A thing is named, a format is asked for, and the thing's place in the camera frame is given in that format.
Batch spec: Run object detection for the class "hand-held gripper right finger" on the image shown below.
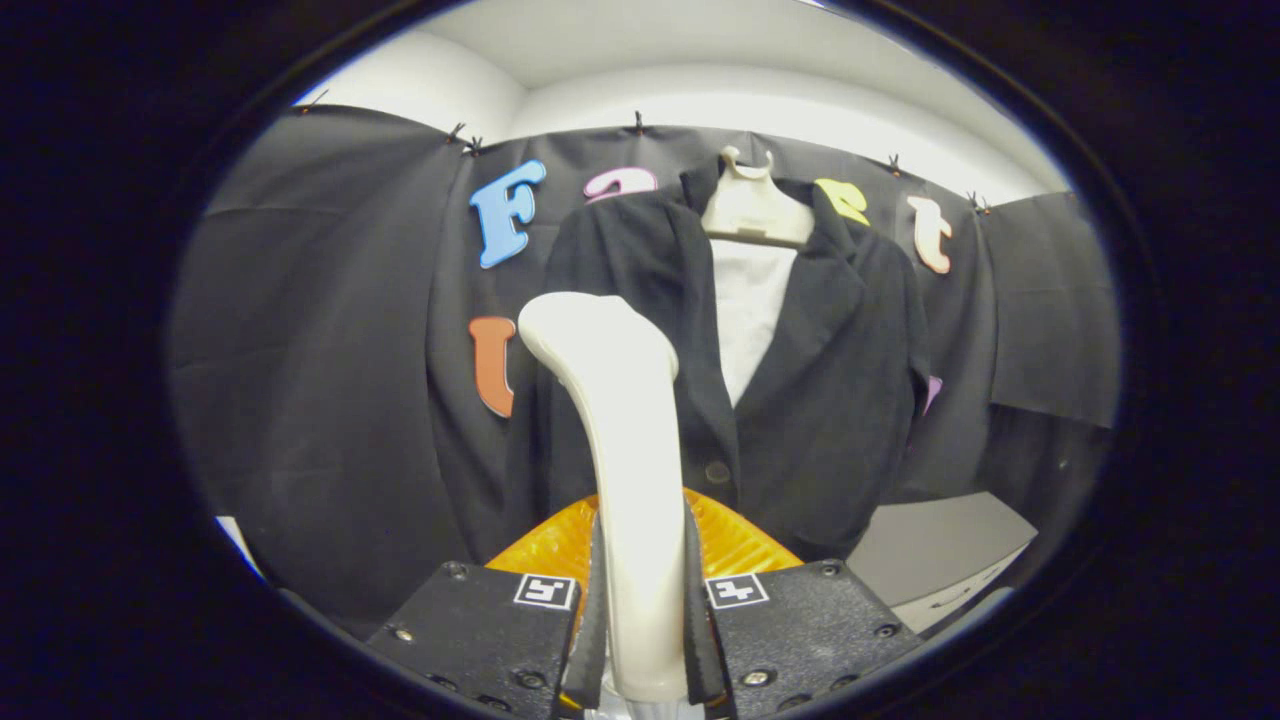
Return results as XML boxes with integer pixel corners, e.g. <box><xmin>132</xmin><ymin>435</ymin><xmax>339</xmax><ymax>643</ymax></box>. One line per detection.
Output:
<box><xmin>684</xmin><ymin>487</ymin><xmax>926</xmax><ymax>716</ymax></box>

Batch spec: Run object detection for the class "grey beige cabinet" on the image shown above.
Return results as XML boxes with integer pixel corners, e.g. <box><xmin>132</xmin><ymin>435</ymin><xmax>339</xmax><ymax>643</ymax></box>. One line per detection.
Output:
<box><xmin>845</xmin><ymin>490</ymin><xmax>1039</xmax><ymax>633</ymax></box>

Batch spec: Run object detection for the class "black suit jacket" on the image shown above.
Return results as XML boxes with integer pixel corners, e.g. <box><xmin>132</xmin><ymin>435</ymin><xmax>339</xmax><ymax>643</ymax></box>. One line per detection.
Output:
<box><xmin>535</xmin><ymin>160</ymin><xmax>933</xmax><ymax>561</ymax></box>

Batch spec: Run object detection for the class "cream clothes hanger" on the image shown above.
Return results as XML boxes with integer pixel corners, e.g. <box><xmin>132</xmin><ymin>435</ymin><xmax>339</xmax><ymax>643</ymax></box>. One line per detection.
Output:
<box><xmin>700</xmin><ymin>146</ymin><xmax>816</xmax><ymax>249</ymax></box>

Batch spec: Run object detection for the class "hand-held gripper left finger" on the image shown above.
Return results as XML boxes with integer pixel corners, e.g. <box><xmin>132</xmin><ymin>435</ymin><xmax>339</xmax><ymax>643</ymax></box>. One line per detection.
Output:
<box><xmin>365</xmin><ymin>490</ymin><xmax>607</xmax><ymax>720</ymax></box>

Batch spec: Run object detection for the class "black backdrop cloth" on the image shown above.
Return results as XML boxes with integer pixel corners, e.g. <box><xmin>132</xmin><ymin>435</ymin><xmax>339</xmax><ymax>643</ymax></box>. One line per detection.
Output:
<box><xmin>168</xmin><ymin>103</ymin><xmax>1121</xmax><ymax>641</ymax></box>

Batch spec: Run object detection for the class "white shirt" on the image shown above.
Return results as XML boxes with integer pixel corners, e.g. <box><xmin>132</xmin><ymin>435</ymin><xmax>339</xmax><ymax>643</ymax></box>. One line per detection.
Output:
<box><xmin>710</xmin><ymin>238</ymin><xmax>799</xmax><ymax>409</ymax></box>

